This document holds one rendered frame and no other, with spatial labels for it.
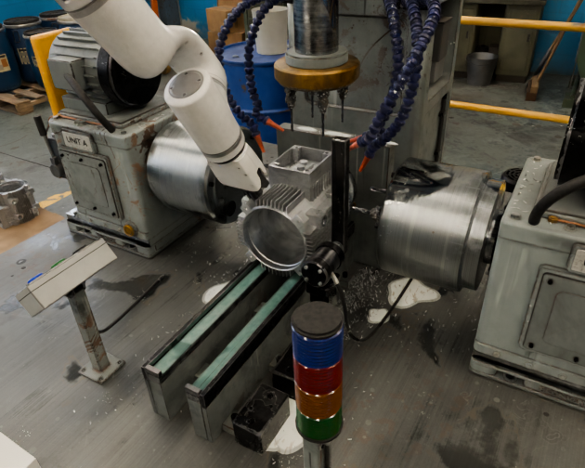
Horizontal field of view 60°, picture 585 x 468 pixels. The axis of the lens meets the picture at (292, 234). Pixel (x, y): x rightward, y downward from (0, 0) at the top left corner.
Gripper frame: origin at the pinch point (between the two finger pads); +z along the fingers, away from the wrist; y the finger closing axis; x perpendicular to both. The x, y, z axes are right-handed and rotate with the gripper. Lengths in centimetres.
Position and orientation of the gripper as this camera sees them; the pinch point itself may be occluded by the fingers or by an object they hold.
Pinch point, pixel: (253, 191)
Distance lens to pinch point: 108.3
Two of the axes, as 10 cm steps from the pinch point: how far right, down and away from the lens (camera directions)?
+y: 8.7, 2.4, -4.4
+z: 2.9, 4.8, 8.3
